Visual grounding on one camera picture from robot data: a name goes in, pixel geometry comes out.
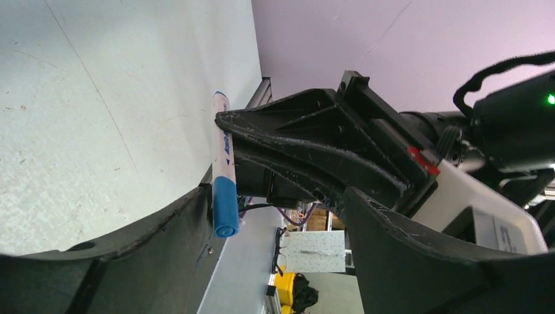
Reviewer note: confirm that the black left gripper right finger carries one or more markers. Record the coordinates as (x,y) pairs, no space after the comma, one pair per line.
(405,267)

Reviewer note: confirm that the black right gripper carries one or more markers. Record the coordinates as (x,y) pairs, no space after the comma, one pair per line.
(286,171)

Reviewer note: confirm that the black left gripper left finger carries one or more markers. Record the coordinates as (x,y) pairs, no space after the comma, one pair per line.
(162,263)

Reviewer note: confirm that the blue cap marker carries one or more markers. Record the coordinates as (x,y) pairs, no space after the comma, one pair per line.
(226,219)

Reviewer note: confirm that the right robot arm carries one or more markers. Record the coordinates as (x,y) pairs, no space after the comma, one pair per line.
(505,141)

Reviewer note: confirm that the yellow box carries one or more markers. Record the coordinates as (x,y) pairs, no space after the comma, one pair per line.
(284,285)

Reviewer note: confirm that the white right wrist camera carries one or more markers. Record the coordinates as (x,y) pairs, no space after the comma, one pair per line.
(498,223)

